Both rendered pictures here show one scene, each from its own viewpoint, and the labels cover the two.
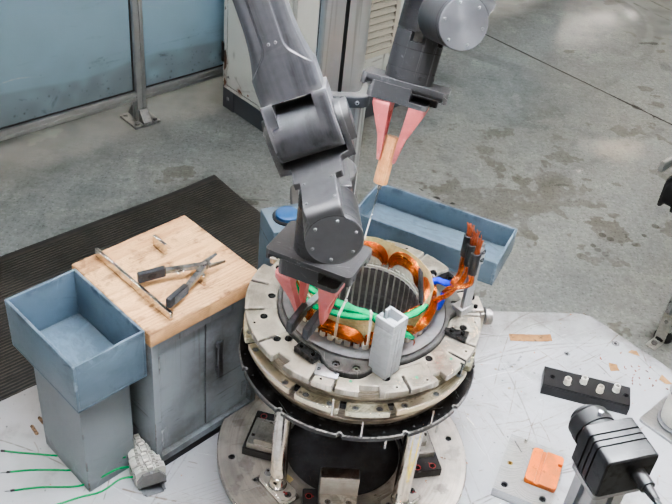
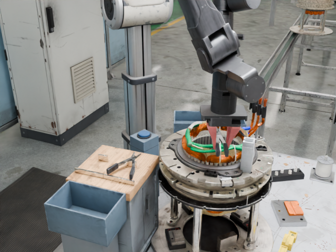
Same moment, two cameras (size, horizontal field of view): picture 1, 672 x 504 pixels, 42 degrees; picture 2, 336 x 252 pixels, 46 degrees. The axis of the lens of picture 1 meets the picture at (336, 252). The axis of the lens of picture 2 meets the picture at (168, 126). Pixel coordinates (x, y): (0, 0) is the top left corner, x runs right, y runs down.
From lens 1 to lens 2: 0.47 m
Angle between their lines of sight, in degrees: 20
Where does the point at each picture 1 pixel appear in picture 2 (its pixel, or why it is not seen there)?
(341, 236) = (257, 86)
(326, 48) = (135, 56)
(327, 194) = (246, 68)
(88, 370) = (109, 219)
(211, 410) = (146, 235)
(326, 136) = (232, 46)
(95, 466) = not seen: outside the picture
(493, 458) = (270, 212)
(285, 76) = (211, 21)
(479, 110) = not seen: hidden behind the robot
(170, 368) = (133, 213)
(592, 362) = (277, 165)
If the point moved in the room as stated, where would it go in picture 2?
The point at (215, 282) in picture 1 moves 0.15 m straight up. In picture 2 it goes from (140, 165) to (138, 117)
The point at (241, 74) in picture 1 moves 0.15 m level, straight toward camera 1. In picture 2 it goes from (29, 118) to (33, 125)
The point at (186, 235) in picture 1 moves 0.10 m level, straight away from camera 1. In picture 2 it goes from (110, 151) to (97, 138)
